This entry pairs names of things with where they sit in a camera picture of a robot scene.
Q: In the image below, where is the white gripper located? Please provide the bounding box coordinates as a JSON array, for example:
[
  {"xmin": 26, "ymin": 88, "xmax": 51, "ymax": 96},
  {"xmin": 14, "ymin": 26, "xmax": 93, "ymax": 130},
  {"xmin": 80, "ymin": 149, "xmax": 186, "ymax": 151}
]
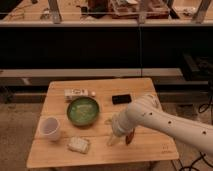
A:
[{"xmin": 104, "ymin": 113, "xmax": 131, "ymax": 146}]

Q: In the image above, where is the white sponge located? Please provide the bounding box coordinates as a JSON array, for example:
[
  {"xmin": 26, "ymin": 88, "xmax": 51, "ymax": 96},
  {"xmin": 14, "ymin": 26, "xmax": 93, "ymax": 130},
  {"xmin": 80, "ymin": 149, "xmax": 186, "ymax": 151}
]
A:
[{"xmin": 68, "ymin": 137, "xmax": 90, "ymax": 154}]

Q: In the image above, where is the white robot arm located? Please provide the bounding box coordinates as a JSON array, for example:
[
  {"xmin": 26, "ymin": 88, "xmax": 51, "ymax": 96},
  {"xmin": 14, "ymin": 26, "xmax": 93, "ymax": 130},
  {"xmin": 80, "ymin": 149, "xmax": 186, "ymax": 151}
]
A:
[{"xmin": 111, "ymin": 94, "xmax": 213, "ymax": 156}]

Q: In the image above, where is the green ceramic bowl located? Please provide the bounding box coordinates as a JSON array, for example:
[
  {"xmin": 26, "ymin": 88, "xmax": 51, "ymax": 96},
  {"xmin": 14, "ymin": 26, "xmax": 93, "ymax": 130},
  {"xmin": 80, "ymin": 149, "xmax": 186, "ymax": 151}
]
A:
[{"xmin": 67, "ymin": 97, "xmax": 100, "ymax": 126}]

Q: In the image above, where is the red chili pepper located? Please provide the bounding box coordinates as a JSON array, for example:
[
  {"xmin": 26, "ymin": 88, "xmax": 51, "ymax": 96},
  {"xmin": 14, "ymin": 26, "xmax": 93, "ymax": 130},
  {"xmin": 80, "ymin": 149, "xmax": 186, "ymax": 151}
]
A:
[{"xmin": 125, "ymin": 129, "xmax": 135, "ymax": 145}]

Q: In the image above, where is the black rectangular block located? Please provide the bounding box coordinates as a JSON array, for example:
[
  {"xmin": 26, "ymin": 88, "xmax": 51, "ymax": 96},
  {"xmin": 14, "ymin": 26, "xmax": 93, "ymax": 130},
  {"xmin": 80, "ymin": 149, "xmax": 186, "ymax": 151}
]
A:
[{"xmin": 112, "ymin": 94, "xmax": 132, "ymax": 105}]

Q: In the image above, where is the wooden table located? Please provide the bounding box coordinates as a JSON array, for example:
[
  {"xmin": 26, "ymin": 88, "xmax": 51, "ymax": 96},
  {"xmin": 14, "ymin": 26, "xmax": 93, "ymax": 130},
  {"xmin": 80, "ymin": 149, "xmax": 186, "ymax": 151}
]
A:
[{"xmin": 27, "ymin": 78, "xmax": 179, "ymax": 169}]

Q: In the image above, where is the white plastic cup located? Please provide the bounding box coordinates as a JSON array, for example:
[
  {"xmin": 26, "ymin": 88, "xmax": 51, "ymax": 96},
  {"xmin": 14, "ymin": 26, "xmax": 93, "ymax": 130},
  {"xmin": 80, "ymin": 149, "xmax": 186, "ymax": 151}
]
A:
[{"xmin": 39, "ymin": 117, "xmax": 61, "ymax": 141}]

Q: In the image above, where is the long metal shelf rail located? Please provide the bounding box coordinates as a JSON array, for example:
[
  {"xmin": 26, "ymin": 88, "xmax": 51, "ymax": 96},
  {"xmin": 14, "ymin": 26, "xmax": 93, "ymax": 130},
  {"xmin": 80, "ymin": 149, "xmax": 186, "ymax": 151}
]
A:
[{"xmin": 0, "ymin": 68, "xmax": 182, "ymax": 86}]

